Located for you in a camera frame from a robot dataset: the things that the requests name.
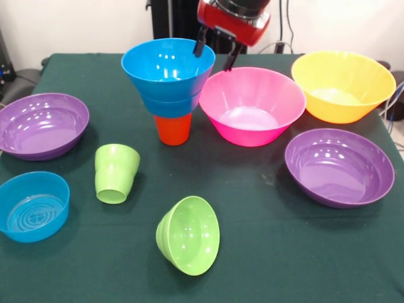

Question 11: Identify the black plug with grey cable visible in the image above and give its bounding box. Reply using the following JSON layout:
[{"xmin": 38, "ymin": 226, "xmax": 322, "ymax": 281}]
[{"xmin": 258, "ymin": 40, "xmax": 293, "ymax": 54}]

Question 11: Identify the pink bowl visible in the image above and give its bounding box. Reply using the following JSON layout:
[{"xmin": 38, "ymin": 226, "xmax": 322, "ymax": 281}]
[{"xmin": 198, "ymin": 67, "xmax": 307, "ymax": 148}]

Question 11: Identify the deep smooth blue bowl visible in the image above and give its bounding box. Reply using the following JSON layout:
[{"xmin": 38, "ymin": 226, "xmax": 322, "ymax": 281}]
[{"xmin": 121, "ymin": 37, "xmax": 217, "ymax": 105}]

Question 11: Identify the black rounded seat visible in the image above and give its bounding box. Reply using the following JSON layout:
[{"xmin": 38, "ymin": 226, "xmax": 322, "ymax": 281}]
[{"xmin": 6, "ymin": 67, "xmax": 42, "ymax": 105}]

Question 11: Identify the dark green tablecloth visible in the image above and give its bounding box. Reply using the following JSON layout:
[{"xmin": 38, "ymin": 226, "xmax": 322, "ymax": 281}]
[{"xmin": 0, "ymin": 52, "xmax": 404, "ymax": 303}]

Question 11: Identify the light blue cable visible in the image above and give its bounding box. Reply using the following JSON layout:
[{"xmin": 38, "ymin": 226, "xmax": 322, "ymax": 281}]
[{"xmin": 377, "ymin": 80, "xmax": 404, "ymax": 122}]

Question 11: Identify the orange cup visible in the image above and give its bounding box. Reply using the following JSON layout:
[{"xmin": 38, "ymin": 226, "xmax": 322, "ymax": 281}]
[{"xmin": 153, "ymin": 112, "xmax": 193, "ymax": 146}]

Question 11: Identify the purple bowl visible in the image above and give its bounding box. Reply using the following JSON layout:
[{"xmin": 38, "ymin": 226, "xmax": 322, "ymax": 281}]
[
  {"xmin": 0, "ymin": 92, "xmax": 90, "ymax": 162},
  {"xmin": 284, "ymin": 128, "xmax": 395, "ymax": 209}
]

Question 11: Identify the small green bowl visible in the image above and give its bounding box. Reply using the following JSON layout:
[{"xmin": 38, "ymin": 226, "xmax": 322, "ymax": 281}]
[{"xmin": 155, "ymin": 196, "xmax": 221, "ymax": 277}]

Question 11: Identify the yellow-orange bowl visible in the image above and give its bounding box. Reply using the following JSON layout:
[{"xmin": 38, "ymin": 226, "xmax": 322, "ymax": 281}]
[{"xmin": 290, "ymin": 50, "xmax": 397, "ymax": 124}]

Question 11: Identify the green cup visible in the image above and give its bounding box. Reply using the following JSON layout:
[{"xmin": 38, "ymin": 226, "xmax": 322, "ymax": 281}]
[{"xmin": 94, "ymin": 143, "xmax": 141, "ymax": 205}]

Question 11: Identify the black equipment rack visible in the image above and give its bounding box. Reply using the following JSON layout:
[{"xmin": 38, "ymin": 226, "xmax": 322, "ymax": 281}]
[{"xmin": 0, "ymin": 30, "xmax": 16, "ymax": 95}]

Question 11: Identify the blue bowl with ringed bottom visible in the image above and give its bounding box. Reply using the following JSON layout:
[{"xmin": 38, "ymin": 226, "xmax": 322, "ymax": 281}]
[
  {"xmin": 0, "ymin": 171, "xmax": 71, "ymax": 244},
  {"xmin": 138, "ymin": 91, "xmax": 201, "ymax": 119}
]

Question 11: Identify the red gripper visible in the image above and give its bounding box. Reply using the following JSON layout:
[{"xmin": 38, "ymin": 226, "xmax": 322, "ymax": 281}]
[{"xmin": 193, "ymin": 0, "xmax": 272, "ymax": 73}]

